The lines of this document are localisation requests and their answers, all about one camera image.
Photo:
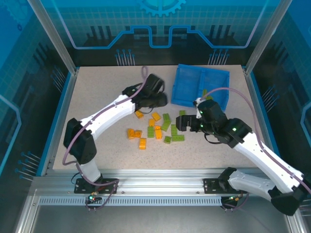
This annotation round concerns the long green lego brick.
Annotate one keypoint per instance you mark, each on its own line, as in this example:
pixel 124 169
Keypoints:
pixel 178 138

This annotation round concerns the orange lego brick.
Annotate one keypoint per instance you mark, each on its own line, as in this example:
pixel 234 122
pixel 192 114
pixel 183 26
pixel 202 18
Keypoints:
pixel 156 116
pixel 138 133
pixel 158 135
pixel 158 128
pixel 131 133
pixel 142 143
pixel 151 122
pixel 139 114

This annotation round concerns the small green lego brick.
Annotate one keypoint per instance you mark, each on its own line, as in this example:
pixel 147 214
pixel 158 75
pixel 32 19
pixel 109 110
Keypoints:
pixel 167 139

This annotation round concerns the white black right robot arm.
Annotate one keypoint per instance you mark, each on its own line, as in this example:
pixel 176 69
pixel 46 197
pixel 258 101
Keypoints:
pixel 255 150

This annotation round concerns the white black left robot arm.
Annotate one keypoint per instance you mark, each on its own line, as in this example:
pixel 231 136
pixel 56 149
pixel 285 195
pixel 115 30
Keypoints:
pixel 104 116

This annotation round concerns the blue two-compartment bin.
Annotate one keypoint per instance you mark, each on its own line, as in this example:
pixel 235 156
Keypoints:
pixel 187 85

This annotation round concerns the blue table edge strip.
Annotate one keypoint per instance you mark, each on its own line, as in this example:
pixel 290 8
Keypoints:
pixel 52 136
pixel 259 97

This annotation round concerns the blue gear print backdrop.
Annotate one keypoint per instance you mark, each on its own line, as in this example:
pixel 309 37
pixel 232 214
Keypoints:
pixel 155 24

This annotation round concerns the small connector board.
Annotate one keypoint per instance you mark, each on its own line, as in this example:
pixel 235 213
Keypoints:
pixel 93 199
pixel 230 199

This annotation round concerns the blue printed side panel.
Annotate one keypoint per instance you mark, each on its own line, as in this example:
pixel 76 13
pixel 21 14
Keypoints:
pixel 291 72
pixel 19 72

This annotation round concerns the aluminium front rail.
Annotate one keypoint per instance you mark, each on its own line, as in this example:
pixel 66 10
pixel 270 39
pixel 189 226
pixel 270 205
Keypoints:
pixel 158 182

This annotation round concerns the grey metal base plate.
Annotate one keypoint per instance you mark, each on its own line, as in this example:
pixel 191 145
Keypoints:
pixel 158 221

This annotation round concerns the aluminium frame post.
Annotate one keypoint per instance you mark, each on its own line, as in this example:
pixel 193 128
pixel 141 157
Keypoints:
pixel 265 36
pixel 55 36

